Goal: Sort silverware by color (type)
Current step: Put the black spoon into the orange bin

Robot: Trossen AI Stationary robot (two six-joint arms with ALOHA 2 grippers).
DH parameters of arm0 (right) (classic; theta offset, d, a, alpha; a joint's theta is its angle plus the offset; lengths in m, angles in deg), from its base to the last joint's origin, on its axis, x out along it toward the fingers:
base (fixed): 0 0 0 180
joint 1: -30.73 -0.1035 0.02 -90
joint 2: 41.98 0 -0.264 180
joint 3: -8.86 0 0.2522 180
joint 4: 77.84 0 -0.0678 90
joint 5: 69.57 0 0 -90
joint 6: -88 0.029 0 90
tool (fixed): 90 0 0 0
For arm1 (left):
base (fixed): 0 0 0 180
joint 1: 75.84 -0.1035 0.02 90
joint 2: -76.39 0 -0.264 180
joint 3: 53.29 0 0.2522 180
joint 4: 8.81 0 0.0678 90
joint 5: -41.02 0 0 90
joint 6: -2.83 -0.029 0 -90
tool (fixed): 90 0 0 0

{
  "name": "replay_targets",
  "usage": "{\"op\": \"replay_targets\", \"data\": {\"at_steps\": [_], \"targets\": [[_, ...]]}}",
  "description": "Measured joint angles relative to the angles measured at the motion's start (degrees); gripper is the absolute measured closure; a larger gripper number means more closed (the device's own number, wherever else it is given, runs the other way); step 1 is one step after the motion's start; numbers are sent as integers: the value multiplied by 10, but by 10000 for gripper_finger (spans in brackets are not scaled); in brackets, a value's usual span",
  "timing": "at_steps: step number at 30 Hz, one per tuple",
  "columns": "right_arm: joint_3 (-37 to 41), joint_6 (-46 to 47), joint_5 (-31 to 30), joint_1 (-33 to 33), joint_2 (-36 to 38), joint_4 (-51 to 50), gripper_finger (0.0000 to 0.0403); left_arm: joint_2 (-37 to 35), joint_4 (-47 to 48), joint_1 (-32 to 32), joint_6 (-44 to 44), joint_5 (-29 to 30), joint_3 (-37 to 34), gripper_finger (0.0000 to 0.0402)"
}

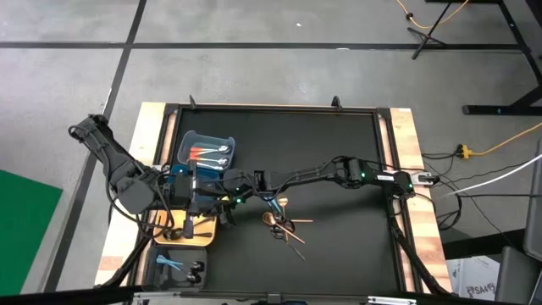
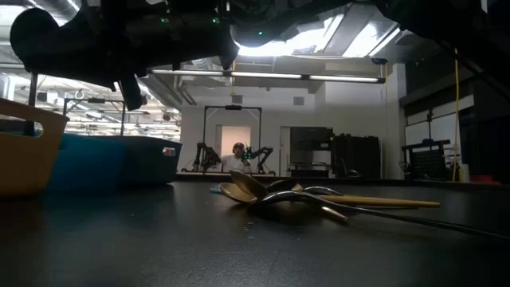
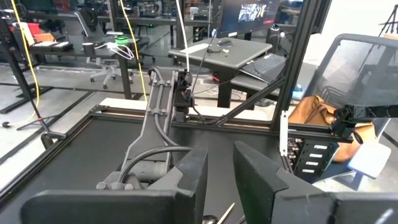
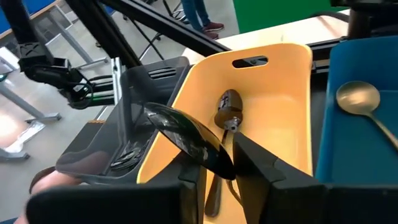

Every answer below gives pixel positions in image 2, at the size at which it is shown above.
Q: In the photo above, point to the black aluminium table frame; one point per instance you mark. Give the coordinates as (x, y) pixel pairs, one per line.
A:
(199, 180)

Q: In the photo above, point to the large silver ceiling duct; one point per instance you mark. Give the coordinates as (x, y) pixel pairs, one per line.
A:
(159, 91)

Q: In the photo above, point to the person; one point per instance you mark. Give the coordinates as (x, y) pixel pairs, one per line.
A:
(233, 162)

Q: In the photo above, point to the metal shelving rack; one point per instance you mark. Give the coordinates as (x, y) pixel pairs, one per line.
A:
(311, 139)

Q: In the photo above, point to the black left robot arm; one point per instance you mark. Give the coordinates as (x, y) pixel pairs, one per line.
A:
(40, 40)

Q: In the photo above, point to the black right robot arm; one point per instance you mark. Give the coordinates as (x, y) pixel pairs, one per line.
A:
(458, 20)

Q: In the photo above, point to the dark blue plastic bin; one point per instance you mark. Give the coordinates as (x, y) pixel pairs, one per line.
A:
(87, 163)

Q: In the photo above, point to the long ceiling tube light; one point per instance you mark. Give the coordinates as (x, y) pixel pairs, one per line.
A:
(263, 74)

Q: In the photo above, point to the yellow plastic bin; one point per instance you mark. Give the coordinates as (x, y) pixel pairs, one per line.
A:
(24, 163)

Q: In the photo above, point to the background black robot arm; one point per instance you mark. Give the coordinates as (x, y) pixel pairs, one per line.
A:
(263, 153)
(201, 153)

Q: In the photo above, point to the red box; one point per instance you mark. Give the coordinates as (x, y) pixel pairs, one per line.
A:
(482, 178)

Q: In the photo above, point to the grey wall vent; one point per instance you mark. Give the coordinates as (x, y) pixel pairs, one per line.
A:
(299, 101)

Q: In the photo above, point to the bright ceiling light panel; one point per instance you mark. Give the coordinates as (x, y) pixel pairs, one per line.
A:
(263, 49)

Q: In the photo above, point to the pile of wooden and metal utensils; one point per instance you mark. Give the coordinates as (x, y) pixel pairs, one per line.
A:
(287, 196)

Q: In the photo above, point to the wooden background table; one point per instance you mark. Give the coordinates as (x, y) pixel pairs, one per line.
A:
(207, 174)

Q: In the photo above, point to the whiteboard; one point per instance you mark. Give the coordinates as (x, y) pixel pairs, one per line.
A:
(442, 127)

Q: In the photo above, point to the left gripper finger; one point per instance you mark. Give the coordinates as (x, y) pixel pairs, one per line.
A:
(131, 93)

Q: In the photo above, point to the black storage cabinet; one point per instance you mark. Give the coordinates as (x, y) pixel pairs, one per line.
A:
(358, 155)

